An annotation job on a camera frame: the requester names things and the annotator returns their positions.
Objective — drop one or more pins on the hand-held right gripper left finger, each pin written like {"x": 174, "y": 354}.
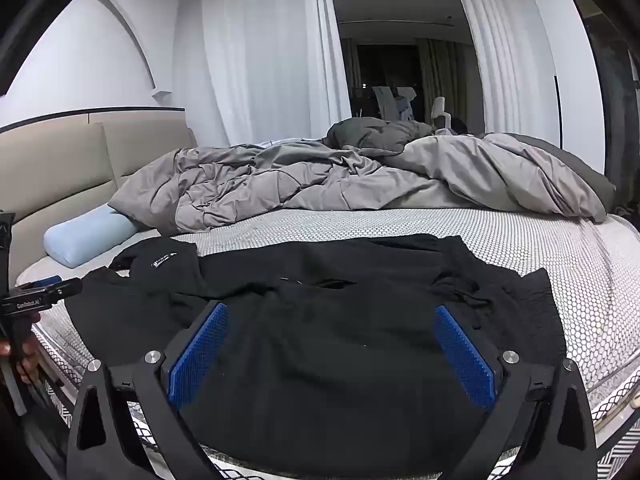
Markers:
{"x": 197, "y": 355}

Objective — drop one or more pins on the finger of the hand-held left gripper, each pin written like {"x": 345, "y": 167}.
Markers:
{"x": 70, "y": 287}

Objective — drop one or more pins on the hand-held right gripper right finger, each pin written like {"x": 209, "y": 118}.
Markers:
{"x": 462, "y": 355}

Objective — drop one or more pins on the black pants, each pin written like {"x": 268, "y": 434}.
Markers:
{"x": 325, "y": 360}

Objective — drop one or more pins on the person's left hand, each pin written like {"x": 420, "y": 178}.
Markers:
{"x": 31, "y": 360}

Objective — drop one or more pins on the light blue pillow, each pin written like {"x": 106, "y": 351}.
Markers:
{"x": 85, "y": 237}

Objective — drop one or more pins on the beige padded headboard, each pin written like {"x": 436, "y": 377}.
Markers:
{"x": 60, "y": 170}

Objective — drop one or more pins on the bed with honeycomb sheet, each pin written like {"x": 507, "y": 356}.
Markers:
{"x": 575, "y": 285}

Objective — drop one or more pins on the grey quilted duvet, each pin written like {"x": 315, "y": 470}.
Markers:
{"x": 300, "y": 185}

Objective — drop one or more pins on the white office chair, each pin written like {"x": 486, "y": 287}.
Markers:
{"x": 439, "y": 110}

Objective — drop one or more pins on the white chairs in background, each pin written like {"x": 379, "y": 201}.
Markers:
{"x": 395, "y": 102}

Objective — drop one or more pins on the beige drape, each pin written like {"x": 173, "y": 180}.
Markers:
{"x": 445, "y": 75}

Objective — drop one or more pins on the white wardrobe panel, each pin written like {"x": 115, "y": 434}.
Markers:
{"x": 565, "y": 75}

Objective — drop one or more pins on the white sheer curtain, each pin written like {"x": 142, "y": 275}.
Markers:
{"x": 270, "y": 50}
{"x": 495, "y": 50}

